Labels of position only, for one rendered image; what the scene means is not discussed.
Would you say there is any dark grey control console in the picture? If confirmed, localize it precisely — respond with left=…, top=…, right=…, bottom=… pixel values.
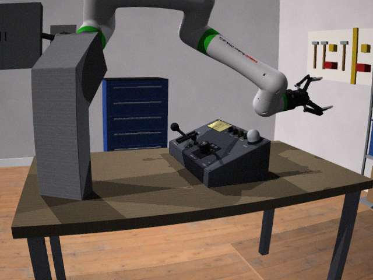
left=169, top=119, right=271, bottom=188

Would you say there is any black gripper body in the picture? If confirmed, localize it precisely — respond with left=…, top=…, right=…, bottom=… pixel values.
left=294, top=88, right=310, bottom=107

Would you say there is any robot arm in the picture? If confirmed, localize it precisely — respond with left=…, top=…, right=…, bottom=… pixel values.
left=77, top=0, right=297, bottom=117

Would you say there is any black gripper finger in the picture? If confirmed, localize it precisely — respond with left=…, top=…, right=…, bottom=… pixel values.
left=303, top=97, right=333, bottom=116
left=294, top=74, right=323, bottom=95

